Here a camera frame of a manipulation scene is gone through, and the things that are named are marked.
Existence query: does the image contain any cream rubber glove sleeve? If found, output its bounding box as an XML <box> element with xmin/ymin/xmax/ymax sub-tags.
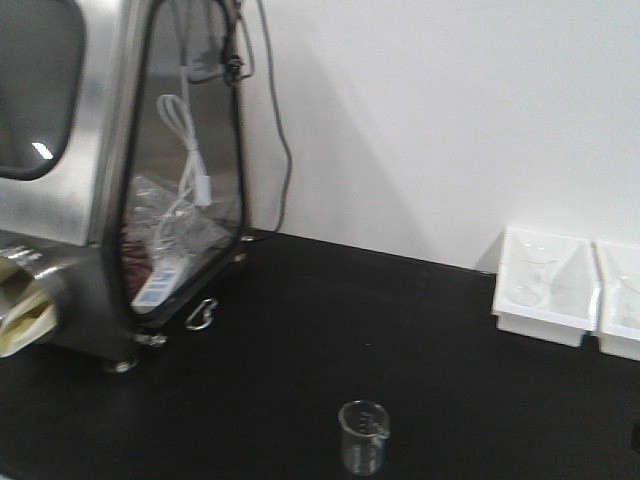
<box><xmin>1</xmin><ymin>257</ymin><xmax>58</xmax><ymax>358</ymax></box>

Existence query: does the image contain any tall clear glass beaker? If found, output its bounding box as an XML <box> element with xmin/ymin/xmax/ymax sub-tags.
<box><xmin>508</xmin><ymin>242</ymin><xmax>558</xmax><ymax>307</ymax></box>

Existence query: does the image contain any grey hanging cable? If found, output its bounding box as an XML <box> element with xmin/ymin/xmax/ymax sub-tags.
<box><xmin>254</xmin><ymin>0</ymin><xmax>294</xmax><ymax>234</ymax></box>

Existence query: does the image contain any stainless steel glove box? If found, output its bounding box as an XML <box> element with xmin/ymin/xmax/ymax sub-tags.
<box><xmin>1</xmin><ymin>1</ymin><xmax>248</xmax><ymax>372</ymax></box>

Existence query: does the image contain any small clear glass beaker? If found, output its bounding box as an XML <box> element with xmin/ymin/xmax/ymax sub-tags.
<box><xmin>338</xmin><ymin>400</ymin><xmax>390</xmax><ymax>477</ymax></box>

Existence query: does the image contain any white plastic bin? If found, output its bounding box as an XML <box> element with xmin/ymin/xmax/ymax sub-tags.
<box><xmin>492</xmin><ymin>227</ymin><xmax>601</xmax><ymax>347</ymax></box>
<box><xmin>595</xmin><ymin>241</ymin><xmax>639</xmax><ymax>361</ymax></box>

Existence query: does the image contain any left white plastic bin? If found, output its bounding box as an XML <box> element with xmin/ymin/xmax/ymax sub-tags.
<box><xmin>492</xmin><ymin>227</ymin><xmax>601</xmax><ymax>347</ymax></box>

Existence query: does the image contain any middle white plastic bin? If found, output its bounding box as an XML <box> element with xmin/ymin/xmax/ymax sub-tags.
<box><xmin>595</xmin><ymin>241</ymin><xmax>639</xmax><ymax>361</ymax></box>

